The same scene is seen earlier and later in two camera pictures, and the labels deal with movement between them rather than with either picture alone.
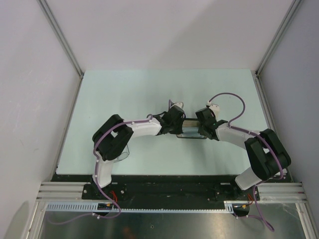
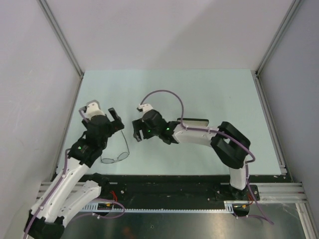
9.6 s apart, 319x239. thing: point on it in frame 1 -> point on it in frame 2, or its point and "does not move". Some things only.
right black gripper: [200, 130] -> [138, 125]
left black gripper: [179, 130] -> [115, 125]
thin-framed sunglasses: [123, 156] does not move
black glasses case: [191, 122] does not move
